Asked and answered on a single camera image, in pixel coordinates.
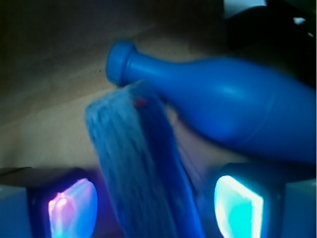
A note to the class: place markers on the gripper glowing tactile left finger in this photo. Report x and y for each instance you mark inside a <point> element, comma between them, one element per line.
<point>47,203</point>

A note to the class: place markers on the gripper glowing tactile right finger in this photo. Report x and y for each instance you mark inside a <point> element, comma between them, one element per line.
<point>259,200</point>

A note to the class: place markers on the blue sponge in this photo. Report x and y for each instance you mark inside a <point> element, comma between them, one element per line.
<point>139,158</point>

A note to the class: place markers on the blue plastic bowling pin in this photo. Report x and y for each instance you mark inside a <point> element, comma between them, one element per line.
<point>240,104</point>

